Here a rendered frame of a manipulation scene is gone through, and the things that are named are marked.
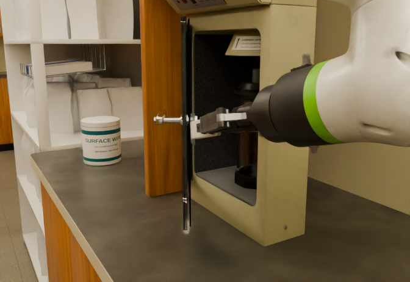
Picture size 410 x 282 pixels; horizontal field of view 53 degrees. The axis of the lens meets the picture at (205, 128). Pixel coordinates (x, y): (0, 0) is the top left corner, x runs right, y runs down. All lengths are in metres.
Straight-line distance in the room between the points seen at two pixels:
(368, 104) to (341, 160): 0.87
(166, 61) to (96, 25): 0.91
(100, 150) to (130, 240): 0.56
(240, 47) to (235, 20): 0.06
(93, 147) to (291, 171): 0.76
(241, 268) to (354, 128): 0.45
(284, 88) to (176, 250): 0.48
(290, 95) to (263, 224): 0.44
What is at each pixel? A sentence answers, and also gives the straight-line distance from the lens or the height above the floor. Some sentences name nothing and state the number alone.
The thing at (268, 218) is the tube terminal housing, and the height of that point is 1.00.
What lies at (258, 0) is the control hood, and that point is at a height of 1.42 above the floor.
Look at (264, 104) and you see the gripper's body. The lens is 0.50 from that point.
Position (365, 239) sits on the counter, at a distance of 0.94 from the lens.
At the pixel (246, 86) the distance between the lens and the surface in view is 0.91.
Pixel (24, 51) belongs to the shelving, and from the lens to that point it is 2.85.
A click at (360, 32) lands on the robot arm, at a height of 1.35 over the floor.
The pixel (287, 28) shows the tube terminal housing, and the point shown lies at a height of 1.37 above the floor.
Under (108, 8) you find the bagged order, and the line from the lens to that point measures 2.08.
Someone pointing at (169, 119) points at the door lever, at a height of 1.20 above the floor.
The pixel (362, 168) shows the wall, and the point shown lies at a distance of 1.20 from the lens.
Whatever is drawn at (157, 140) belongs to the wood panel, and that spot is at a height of 1.09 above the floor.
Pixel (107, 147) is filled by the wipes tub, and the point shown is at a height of 1.00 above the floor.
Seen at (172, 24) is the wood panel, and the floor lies 1.39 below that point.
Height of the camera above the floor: 1.34
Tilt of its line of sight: 12 degrees down
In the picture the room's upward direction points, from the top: straight up
